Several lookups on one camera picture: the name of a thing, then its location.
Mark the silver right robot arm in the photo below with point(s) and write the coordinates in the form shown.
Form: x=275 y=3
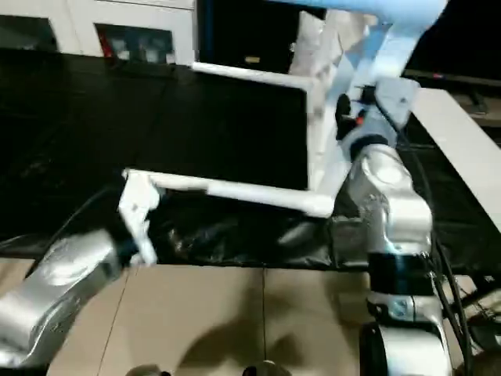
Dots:
x=391 y=188

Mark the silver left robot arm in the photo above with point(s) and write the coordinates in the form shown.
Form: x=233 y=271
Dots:
x=58 y=274

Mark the grey cushion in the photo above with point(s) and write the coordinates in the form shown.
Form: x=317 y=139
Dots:
x=309 y=43

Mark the black bar with red mark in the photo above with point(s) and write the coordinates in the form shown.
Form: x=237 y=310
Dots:
x=462 y=76

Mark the white flat board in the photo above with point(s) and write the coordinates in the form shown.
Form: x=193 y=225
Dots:
x=462 y=149

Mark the tall black cabinet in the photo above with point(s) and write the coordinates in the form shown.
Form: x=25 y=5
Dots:
x=242 y=31

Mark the small white cup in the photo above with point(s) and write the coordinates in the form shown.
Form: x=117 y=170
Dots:
x=170 y=58
x=123 y=55

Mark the black metal bench leg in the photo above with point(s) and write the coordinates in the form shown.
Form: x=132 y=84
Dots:
x=475 y=299

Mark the black work mat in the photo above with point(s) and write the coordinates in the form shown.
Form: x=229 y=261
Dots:
x=117 y=117

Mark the red box in cabinet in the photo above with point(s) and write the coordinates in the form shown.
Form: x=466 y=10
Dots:
x=105 y=45

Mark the dark robot foot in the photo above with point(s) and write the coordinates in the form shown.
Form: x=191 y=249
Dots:
x=146 y=371
x=266 y=369

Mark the white cabinet with glass doors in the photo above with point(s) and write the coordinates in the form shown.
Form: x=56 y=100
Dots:
x=70 y=19

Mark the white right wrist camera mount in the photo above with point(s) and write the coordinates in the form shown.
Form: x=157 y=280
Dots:
x=395 y=98

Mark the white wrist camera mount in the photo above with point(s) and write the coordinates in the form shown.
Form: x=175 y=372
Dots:
x=137 y=219
x=395 y=98

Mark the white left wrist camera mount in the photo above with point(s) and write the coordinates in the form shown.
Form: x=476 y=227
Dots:
x=137 y=219

